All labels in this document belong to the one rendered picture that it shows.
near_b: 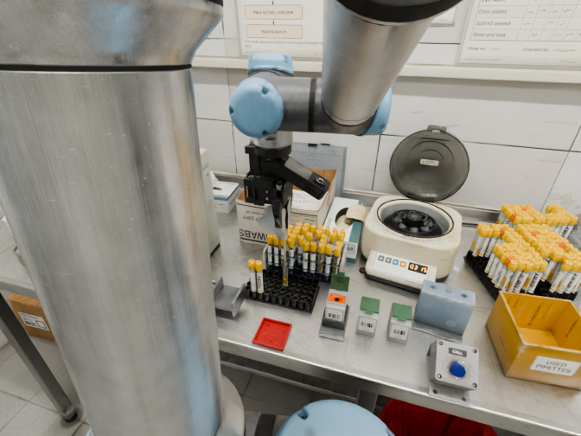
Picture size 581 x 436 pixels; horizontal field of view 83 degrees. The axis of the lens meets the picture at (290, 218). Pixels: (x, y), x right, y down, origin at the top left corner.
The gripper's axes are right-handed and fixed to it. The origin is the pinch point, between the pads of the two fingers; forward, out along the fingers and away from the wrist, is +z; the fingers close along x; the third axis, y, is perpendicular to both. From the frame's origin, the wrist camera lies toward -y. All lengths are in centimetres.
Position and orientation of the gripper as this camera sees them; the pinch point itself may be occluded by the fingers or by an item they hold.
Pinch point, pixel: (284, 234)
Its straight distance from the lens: 71.9
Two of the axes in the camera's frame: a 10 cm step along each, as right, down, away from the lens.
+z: 0.0, 8.5, 5.3
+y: -9.6, -1.5, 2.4
